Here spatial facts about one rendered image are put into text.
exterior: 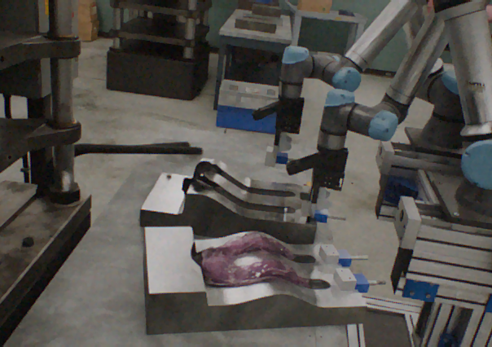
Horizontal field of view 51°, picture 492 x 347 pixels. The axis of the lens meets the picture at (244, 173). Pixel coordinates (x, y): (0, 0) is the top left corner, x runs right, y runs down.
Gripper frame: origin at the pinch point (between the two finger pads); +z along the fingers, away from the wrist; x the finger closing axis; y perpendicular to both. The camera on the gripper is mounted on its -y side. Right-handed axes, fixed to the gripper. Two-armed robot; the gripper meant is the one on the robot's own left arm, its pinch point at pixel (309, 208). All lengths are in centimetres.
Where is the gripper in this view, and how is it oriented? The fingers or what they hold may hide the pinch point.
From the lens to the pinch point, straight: 150.1
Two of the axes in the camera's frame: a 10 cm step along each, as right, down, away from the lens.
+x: 0.9, -4.0, 9.1
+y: 9.9, 1.5, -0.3
